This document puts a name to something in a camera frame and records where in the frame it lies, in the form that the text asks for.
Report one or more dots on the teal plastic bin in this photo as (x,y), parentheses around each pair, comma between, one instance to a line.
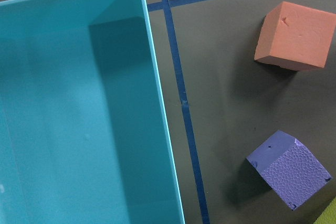
(84,134)

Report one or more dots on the near orange foam block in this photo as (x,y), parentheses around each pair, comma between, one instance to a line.
(295,37)

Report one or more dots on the near purple foam block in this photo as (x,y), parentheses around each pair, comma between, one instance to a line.
(289,168)

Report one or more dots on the yellow foam block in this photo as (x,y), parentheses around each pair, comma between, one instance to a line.
(328,216)

